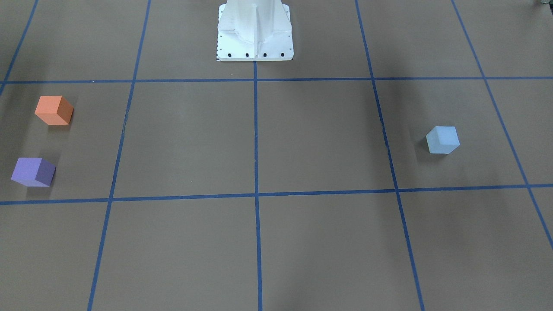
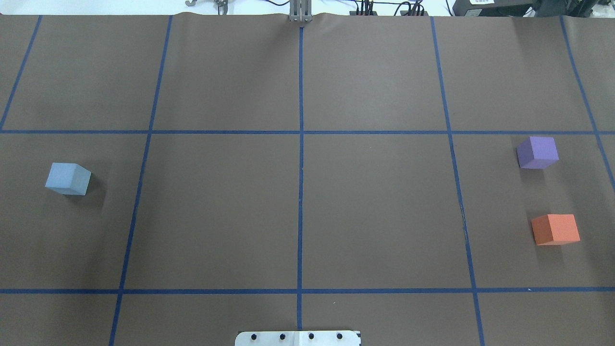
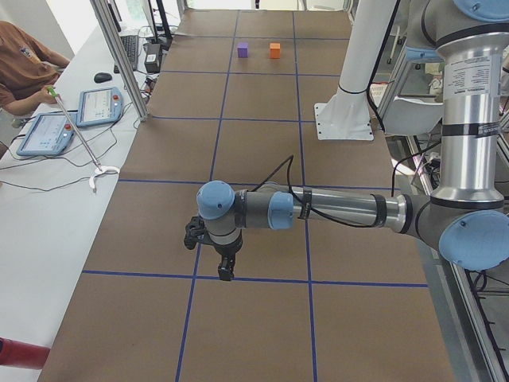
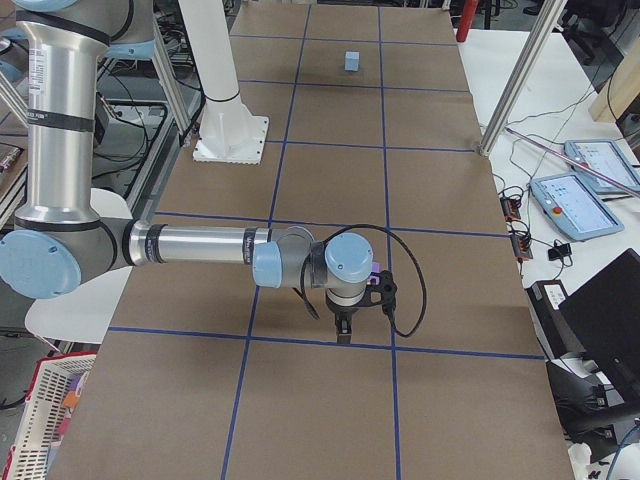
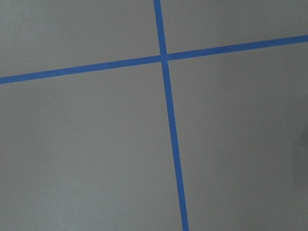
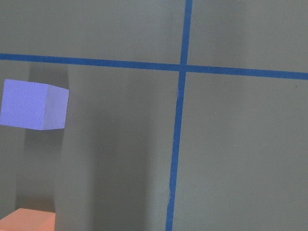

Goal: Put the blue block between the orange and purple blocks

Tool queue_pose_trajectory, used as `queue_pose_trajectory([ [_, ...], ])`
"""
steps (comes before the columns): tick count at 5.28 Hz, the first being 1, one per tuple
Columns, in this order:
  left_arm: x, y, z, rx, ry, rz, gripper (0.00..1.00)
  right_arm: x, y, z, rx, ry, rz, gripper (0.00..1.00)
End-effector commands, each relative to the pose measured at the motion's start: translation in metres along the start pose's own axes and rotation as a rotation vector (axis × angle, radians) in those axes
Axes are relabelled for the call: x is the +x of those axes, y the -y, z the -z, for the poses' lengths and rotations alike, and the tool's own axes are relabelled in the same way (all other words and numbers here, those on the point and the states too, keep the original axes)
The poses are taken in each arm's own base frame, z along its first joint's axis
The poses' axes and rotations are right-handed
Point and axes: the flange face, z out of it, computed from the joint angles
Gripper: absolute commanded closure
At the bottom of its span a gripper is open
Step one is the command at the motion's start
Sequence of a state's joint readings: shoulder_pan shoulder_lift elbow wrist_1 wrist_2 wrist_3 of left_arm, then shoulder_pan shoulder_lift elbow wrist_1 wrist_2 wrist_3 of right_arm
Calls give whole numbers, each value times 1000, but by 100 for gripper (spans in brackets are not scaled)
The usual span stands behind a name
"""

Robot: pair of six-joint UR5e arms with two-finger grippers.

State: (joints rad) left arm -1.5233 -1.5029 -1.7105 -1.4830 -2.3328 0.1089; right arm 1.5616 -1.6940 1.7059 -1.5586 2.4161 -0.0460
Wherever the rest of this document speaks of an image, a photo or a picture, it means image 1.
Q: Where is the light blue foam block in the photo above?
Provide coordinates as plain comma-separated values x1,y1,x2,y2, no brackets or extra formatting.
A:
426,126,460,154

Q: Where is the orange foam block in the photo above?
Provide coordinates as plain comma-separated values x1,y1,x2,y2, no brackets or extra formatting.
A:
34,96,74,126

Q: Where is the purple foam block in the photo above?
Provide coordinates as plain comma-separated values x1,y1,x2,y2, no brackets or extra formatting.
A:
11,158,57,187

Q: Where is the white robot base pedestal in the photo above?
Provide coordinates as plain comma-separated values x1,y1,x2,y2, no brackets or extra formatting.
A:
216,0,294,62

